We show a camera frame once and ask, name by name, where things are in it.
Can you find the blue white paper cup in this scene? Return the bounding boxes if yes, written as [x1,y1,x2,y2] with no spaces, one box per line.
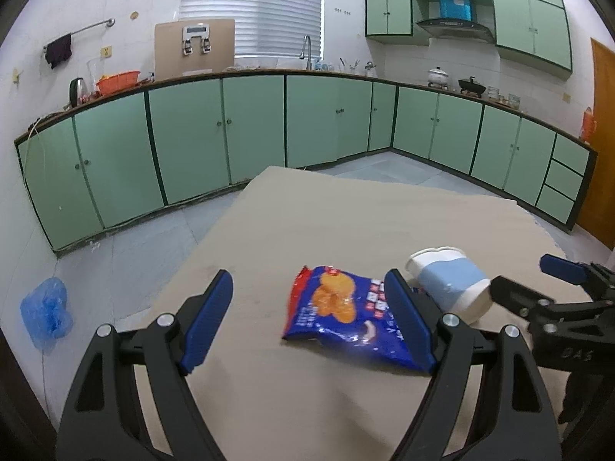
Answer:
[406,247,493,325]

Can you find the blue snack bag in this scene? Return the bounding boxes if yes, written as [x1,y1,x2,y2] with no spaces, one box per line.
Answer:
[283,265,436,373]

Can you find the green upper kitchen cabinets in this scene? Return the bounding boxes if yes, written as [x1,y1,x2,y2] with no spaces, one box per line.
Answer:
[365,0,573,80]

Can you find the green kitchen cabinets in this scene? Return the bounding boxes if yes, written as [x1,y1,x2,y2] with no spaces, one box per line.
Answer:
[15,71,597,253]
[365,0,573,80]

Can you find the green lower kitchen cabinets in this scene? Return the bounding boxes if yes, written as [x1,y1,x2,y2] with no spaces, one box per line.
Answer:
[15,71,597,253]

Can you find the brown wooden door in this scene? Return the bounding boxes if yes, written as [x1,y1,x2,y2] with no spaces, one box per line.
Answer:
[577,38,615,249]

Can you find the blue plastic bag on floor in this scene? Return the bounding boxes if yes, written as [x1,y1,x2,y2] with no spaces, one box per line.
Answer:
[20,277,73,354]

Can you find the orange thermos bottle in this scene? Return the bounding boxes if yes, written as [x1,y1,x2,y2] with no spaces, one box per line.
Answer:
[580,107,596,145]

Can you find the beige tablecloth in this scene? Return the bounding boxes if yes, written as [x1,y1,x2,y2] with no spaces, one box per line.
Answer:
[150,167,583,460]

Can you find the black wok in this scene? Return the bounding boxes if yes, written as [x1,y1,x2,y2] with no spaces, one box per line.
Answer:
[458,76,487,98]

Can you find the white cooking pot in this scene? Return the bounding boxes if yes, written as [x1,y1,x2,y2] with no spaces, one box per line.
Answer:
[427,67,449,90]

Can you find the black range hood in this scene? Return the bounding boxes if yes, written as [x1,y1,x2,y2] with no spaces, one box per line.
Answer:
[417,18,495,44]

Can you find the blue box on hood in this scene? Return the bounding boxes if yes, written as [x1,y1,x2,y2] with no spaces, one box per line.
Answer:
[439,0,473,21]

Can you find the electric kettle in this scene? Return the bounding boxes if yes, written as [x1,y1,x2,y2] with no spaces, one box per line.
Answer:
[69,77,91,108]

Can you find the chrome sink faucet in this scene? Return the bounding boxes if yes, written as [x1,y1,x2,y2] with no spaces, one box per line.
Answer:
[299,35,313,71]

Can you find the orange plastic basket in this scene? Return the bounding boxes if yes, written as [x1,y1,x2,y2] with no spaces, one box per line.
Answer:
[96,71,140,96]

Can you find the dark hanging towel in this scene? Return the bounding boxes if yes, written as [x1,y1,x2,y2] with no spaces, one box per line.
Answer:
[45,33,72,69]

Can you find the cardboard box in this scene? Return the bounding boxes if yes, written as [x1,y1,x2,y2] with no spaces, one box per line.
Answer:
[154,18,236,81]

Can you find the white window blind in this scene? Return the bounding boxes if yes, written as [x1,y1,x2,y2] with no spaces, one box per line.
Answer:
[178,0,322,58]

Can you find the metal towel rail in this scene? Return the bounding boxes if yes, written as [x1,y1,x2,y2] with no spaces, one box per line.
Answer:
[70,18,116,36]

